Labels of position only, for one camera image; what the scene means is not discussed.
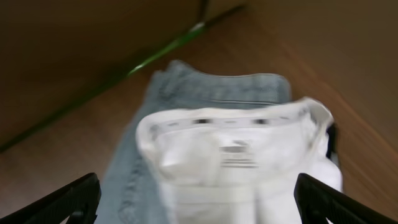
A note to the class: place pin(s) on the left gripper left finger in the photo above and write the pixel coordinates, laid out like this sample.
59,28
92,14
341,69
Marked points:
76,202

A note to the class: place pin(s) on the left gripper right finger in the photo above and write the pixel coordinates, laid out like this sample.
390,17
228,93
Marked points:
318,203

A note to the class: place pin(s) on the white t-shirt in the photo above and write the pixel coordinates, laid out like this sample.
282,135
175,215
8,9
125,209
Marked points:
214,165

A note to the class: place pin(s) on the light blue jeans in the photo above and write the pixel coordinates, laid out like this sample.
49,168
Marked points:
128,192

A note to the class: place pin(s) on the black folded garment left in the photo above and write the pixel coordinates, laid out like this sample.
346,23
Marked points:
332,132

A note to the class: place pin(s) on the green strip at table edge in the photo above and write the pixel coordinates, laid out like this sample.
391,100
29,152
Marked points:
57,54

